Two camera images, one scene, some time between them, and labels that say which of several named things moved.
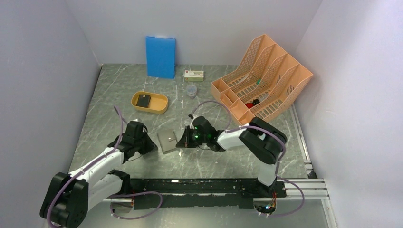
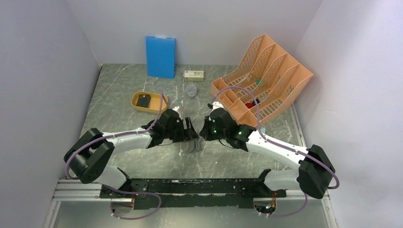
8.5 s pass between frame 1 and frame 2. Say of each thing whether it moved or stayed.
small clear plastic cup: stayed
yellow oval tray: stayed
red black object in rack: stayed
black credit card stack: stayed
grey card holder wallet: moved
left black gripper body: moved
